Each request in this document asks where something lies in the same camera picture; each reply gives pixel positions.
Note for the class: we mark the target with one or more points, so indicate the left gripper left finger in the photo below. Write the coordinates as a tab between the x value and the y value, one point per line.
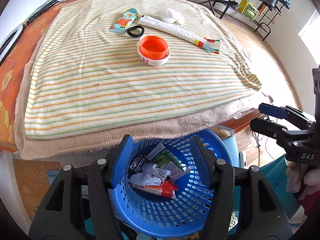
104	175

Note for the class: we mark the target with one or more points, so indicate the crumpled white tissue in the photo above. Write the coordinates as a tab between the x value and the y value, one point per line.
170	16

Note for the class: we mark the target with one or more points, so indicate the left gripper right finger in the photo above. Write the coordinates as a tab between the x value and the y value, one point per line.
219	176

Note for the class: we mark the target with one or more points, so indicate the flat colourful paper wrapper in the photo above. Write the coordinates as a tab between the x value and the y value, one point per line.
209	45

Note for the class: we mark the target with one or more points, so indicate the white plastic bag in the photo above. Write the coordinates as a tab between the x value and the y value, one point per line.
151	175

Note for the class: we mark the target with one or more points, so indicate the green white wipes pack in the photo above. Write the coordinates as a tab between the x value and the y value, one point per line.
165	160

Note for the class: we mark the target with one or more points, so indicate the beige blanket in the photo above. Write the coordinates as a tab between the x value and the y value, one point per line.
140	134

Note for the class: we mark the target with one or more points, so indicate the orange white tape roll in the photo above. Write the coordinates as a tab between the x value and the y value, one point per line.
153	50

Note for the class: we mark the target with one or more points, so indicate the blue plastic basket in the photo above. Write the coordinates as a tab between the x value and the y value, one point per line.
178	209

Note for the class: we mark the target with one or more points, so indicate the striped yellow towel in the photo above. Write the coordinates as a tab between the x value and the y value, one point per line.
140	79

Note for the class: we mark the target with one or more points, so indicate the yellow green box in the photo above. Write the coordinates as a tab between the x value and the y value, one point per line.
247	9

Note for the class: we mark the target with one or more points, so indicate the red snack box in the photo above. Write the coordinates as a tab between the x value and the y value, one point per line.
166	189

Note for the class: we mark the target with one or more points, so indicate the black clothes rack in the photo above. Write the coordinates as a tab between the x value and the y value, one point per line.
263	21

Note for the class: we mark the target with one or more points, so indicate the orange floral mattress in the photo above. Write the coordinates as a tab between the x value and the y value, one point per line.
15	79

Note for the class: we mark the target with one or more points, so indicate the brown snickers wrapper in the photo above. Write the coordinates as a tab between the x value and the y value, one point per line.
138	163

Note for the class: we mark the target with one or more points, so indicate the teal orange-print tube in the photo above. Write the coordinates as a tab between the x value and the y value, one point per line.
123	23

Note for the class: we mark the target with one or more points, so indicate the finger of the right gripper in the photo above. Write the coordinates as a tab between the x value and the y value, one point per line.
273	111
270	129

